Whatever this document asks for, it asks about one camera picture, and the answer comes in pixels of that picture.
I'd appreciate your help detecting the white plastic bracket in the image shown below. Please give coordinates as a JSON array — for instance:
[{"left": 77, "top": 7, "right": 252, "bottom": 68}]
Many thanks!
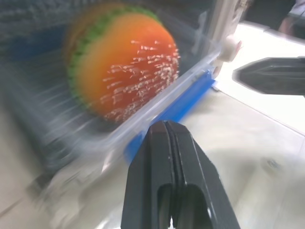
[{"left": 213, "top": 34, "right": 242, "bottom": 76}]

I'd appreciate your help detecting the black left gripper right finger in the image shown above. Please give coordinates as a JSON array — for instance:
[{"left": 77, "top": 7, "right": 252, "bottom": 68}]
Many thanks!
[{"left": 166, "top": 121, "right": 242, "bottom": 229}]

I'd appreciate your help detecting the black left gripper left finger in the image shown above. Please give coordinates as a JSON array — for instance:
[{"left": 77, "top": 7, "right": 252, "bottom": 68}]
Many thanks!
[{"left": 121, "top": 120, "right": 179, "bottom": 229}]

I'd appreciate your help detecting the silver aluminium frame post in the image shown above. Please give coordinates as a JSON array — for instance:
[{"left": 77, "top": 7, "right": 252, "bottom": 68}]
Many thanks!
[{"left": 206, "top": 0, "right": 242, "bottom": 52}]

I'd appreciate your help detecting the clear plastic food container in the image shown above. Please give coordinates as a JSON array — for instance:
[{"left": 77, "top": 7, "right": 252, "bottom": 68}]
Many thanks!
[{"left": 30, "top": 9, "right": 220, "bottom": 191}]

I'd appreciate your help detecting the toy hamburger with sesame bun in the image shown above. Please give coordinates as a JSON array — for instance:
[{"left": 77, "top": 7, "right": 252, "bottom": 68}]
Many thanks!
[{"left": 65, "top": 9, "right": 181, "bottom": 124}]

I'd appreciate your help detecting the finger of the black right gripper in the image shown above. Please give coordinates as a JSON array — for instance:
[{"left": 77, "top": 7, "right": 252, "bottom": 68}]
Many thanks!
[
  {"left": 233, "top": 68, "right": 305, "bottom": 98},
  {"left": 233, "top": 56, "right": 305, "bottom": 73}
]

